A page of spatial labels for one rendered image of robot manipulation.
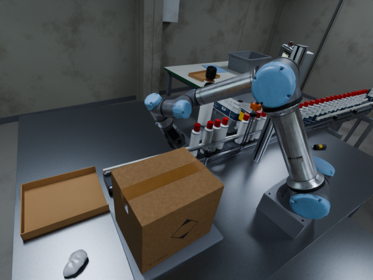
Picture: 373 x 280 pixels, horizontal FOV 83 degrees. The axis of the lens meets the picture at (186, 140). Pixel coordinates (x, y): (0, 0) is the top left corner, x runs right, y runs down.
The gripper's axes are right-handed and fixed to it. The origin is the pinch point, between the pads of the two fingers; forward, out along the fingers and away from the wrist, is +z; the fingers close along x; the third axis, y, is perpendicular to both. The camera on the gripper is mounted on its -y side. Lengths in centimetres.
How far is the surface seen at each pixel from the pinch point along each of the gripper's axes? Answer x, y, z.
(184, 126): -13.7, 29.5, 15.7
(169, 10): -126, 252, 21
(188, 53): -144, 276, 108
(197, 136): -10.0, -2.0, -3.0
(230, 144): -28.7, 0.7, 24.6
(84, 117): 38, 71, -8
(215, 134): -20.3, -1.8, 5.0
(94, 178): 43.4, 8.4, -12.0
